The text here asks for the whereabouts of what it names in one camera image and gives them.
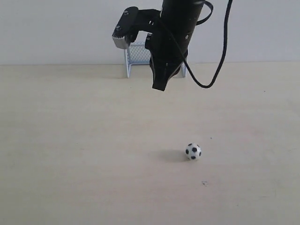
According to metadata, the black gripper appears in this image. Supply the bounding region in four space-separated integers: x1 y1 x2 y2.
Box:
145 0 203 91

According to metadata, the black and white mini soccer ball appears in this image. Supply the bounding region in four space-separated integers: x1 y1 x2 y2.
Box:
185 143 202 160

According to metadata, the light blue miniature soccer goal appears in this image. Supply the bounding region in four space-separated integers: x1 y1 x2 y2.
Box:
123 41 188 78

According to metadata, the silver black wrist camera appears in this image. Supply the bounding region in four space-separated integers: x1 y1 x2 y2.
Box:
112 7 160 50

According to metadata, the black cable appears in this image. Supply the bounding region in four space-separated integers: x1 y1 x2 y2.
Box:
152 0 233 89

